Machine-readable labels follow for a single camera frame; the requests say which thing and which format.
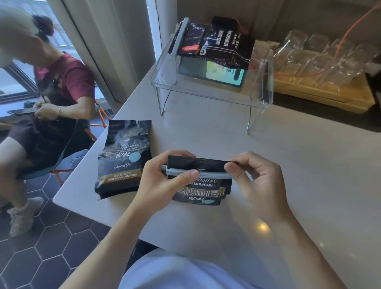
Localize person's left hand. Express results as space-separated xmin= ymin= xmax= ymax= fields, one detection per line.
xmin=135 ymin=150 xmax=200 ymax=215

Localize person's right hand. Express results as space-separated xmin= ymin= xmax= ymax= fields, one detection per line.
xmin=223 ymin=151 xmax=294 ymax=224

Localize light blue sealing clip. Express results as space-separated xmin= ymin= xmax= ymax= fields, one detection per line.
xmin=168 ymin=17 xmax=191 ymax=55
xmin=160 ymin=164 xmax=236 ymax=180

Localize clear acrylic stand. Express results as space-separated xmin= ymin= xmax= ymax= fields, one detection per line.
xmin=150 ymin=21 xmax=274 ymax=135

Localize person's right forearm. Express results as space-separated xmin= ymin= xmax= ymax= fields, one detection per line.
xmin=267 ymin=210 xmax=349 ymax=289

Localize person's left forearm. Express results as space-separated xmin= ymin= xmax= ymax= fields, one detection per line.
xmin=59 ymin=205 xmax=170 ymax=289

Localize person's white shirt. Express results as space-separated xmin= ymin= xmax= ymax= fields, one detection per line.
xmin=119 ymin=249 xmax=262 ymax=289

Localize folding chair with orange legs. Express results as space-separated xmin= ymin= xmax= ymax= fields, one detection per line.
xmin=17 ymin=101 xmax=109 ymax=185

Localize wooden tray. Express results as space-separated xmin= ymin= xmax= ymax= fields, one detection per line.
xmin=272 ymin=73 xmax=376 ymax=114

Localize dark tablet with lit screen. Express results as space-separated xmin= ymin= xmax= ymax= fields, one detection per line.
xmin=178 ymin=55 xmax=246 ymax=89

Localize group of clear drinking glasses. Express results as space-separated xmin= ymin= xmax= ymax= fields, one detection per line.
xmin=272 ymin=29 xmax=380 ymax=94

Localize black coffee bags on stand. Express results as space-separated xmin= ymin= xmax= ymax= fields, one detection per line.
xmin=174 ymin=22 xmax=280 ymax=72

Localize black appliance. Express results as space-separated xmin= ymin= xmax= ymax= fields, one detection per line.
xmin=364 ymin=71 xmax=381 ymax=111

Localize orange cable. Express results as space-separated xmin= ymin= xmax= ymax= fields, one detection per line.
xmin=235 ymin=3 xmax=381 ymax=79

